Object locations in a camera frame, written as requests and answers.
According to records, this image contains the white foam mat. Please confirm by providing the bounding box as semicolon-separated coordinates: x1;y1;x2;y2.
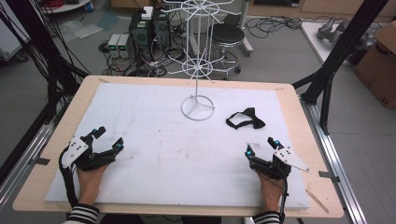
44;81;311;210

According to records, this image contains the person's right hand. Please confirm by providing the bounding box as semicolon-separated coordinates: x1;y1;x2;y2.
257;173;286;213

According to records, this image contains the black floor cable bundle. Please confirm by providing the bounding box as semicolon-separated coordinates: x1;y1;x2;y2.
245;14;304;40

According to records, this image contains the right hand-held gripper black cable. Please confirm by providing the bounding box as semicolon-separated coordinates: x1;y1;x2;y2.
277;177;290;224

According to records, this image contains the white box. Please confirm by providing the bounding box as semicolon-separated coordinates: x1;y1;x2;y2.
141;6;154;21

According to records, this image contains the black round stool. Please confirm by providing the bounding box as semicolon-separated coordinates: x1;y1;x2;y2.
210;22;248;76

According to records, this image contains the white wire display rack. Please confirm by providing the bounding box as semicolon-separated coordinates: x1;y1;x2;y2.
160;0;243;122

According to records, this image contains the black metal frame stand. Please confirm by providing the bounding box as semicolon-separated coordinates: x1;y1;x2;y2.
0;0;92;126
291;0;390;135

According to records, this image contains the person's left hand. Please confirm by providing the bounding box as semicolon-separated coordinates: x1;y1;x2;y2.
76;163;110;207

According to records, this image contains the black computer tower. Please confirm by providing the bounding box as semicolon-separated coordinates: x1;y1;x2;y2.
151;14;171;51
128;9;154;61

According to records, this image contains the black tape piece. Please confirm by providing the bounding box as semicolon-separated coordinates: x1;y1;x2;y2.
28;156;51;166
318;170;341;184

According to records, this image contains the black bow tie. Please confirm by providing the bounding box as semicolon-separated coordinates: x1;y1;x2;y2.
225;106;267;131

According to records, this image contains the left hand-held gripper black cable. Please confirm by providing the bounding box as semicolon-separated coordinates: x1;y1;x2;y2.
58;147;79;208

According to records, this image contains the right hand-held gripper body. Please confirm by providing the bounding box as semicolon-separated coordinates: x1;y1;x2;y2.
247;146;311;181

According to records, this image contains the round white table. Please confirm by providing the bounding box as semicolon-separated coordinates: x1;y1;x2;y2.
39;0;93;15

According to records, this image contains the aluminium rail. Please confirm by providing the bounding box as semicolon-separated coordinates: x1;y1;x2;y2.
0;120;61;208
299;96;369;224

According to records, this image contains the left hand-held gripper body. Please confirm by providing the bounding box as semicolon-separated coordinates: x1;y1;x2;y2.
60;135;117;172

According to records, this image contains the grey bench power supply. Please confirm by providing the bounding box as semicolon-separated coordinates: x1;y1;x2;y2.
117;33;133;59
106;33;121;59

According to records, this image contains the brown cardboard box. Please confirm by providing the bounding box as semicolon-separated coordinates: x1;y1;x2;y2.
352;21;396;110

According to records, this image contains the white table leg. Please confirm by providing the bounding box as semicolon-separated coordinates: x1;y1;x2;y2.
238;0;255;58

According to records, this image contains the hand-held gripper black cable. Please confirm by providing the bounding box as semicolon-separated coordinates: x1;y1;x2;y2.
58;147;79;208
277;177;290;224

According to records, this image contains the thin wooden stick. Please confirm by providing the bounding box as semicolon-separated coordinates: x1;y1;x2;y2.
305;189;330;215

